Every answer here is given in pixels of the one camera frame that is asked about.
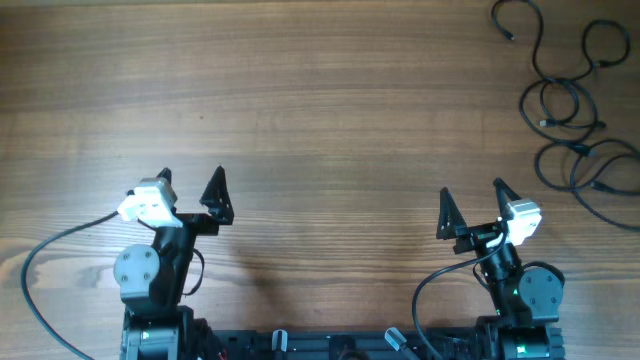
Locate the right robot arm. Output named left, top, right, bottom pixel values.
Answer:
left=436, top=178, right=565, bottom=359

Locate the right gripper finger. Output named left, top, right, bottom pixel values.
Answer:
left=436, top=187, right=468, bottom=240
left=493, top=177, right=521, bottom=219

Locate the camera black cable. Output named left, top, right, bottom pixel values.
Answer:
left=20, top=210, right=121, bottom=360
left=411, top=219, right=507, bottom=360

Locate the left camera black cable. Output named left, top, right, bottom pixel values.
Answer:
left=20, top=210, right=121, bottom=360

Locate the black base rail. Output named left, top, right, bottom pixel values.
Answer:
left=119, top=327, right=566, bottom=360

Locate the right camera black cable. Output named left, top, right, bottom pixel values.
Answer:
left=411, top=219, right=507, bottom=360

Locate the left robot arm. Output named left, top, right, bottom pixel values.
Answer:
left=113, top=166, right=234, bottom=359

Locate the black USB cable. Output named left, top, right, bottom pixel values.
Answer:
left=518, top=77, right=608, bottom=146
left=533, top=138, right=640, bottom=233
left=490, top=0, right=632, bottom=84

